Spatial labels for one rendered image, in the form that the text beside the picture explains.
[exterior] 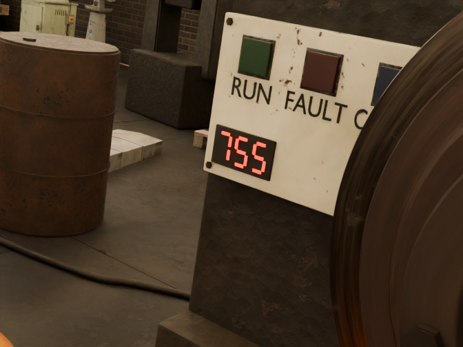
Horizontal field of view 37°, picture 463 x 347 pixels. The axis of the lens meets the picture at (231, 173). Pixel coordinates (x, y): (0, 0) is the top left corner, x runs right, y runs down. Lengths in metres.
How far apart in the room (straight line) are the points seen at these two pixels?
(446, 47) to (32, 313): 2.31
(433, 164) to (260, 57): 0.31
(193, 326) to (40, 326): 1.79
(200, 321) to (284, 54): 0.34
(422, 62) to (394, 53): 0.15
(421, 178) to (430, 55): 0.09
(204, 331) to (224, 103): 0.27
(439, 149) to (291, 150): 0.27
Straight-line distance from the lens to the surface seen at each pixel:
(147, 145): 4.84
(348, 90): 0.68
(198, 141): 5.34
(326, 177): 0.70
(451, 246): 0.43
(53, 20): 8.56
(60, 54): 3.12
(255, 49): 0.73
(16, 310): 2.70
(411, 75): 0.52
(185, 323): 0.85
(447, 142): 0.48
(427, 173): 0.48
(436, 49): 0.51
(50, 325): 2.61
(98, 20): 9.12
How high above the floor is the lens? 1.27
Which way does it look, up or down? 15 degrees down
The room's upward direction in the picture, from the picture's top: 9 degrees clockwise
